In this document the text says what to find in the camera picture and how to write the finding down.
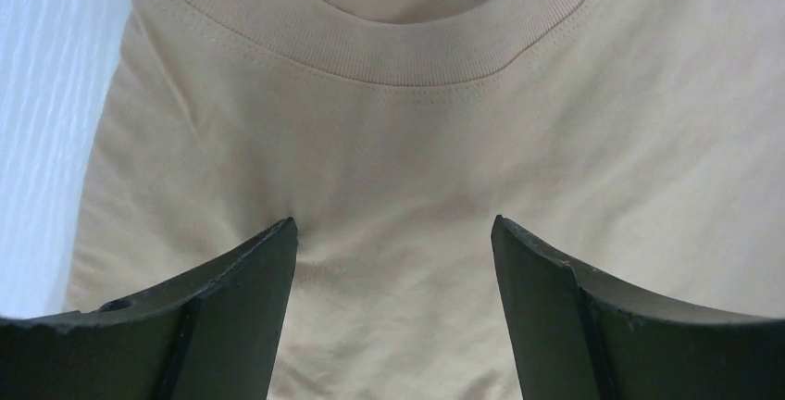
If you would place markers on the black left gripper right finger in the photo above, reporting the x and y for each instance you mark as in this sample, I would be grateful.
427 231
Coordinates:
578 332

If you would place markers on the beige t-shirt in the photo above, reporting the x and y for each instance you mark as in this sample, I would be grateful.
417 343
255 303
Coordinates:
645 137

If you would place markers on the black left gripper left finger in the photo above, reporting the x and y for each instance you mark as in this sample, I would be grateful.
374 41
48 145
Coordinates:
211 332

